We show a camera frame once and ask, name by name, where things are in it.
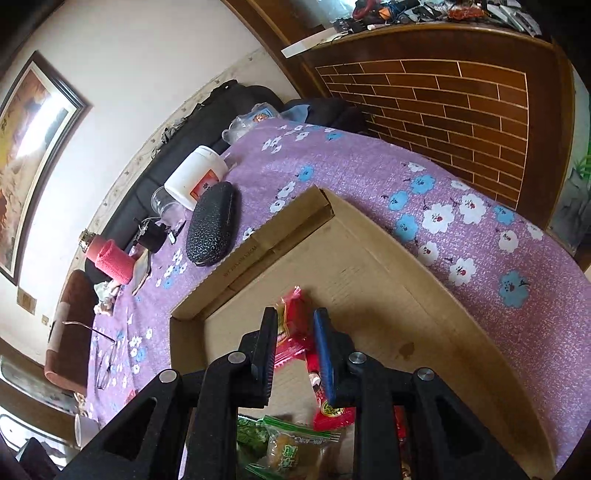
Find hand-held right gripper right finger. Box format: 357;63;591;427
313;307;532;480

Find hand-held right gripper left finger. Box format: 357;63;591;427
55;306;279;480

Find red gold label snack packet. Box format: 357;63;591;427
273;285;317;370

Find red face print snack packet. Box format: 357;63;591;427
305;348;357;432

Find green snack packet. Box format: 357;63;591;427
236;414;271;480

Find clear green print pastry packet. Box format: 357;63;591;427
245;414;345;480

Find cardboard box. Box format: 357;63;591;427
168;184;566;480

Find dark red snack packet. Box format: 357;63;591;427
392;405;411;480

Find white mug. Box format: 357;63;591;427
74;413;100;448

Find eyeglasses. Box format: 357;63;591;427
62;320;122;391

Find brown armchair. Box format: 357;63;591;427
44;269;100;398

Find black glasses case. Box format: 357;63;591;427
186;181;241;267

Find small notebook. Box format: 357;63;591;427
130;247;153;296

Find small black cup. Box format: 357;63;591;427
134;217;167;254

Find white pink cloth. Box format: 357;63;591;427
93;279;123;317

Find pink bottle with knit sleeve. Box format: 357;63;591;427
79;229;136;284

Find clear glass cup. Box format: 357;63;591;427
150;186;185;227

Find white plastic jar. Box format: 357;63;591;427
164;145;227;213

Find black sofa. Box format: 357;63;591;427
83;79;287;284

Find clear printed plastic bag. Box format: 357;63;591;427
222;104;282;144

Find dark blue bag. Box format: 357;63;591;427
281;98;370;134

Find wooden brick pattern cabinet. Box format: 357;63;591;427
222;0;583;259

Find framed painting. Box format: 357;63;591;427
0;50;93;287

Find white long box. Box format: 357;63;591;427
281;28;340;58

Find small wall plaque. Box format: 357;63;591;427
16;286;38;317

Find pile of tools and cables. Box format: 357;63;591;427
323;0;546;38

